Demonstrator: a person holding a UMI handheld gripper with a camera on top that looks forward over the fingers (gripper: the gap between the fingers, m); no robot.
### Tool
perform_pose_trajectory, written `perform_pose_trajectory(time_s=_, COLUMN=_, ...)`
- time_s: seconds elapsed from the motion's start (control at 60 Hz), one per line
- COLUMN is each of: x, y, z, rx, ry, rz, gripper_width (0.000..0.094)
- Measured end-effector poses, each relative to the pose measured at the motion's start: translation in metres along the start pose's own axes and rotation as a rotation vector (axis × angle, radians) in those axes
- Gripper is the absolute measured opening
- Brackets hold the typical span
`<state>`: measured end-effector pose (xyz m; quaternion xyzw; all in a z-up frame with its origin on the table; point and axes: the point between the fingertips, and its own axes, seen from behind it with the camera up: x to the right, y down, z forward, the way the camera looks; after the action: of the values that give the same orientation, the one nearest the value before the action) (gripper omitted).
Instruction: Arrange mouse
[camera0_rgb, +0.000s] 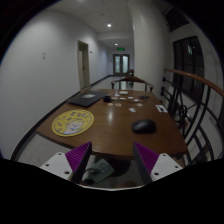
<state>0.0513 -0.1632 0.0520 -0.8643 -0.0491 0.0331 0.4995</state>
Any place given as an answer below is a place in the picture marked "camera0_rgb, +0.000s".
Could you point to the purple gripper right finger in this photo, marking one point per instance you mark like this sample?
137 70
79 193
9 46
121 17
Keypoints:
153 166

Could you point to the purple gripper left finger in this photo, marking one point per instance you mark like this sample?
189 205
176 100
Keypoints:
70 165

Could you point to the black computer mouse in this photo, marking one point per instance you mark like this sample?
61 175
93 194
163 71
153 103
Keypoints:
144 126

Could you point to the round yellow mouse pad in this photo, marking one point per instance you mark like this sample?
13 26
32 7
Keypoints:
72 122

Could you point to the green power strip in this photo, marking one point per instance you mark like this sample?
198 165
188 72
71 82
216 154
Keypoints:
100 171

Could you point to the white card on table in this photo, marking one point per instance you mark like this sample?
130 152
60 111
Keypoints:
161 108

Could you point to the closed dark laptop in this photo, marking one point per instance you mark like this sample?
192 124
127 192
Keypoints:
87 99

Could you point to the small black cup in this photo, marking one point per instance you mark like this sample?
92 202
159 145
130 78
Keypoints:
107 99

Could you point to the white paper note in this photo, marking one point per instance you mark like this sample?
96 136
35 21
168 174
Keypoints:
123 92

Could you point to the wooden handrail with railing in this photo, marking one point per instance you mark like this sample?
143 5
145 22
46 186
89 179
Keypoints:
192 102

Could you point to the wooden armchair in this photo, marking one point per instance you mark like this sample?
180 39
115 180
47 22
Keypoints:
133 79

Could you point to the dark window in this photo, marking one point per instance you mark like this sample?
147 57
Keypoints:
188 57

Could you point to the open side door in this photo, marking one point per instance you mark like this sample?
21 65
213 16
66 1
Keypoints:
83 64

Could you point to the green exit sign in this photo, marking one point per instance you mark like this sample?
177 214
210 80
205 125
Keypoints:
120 49

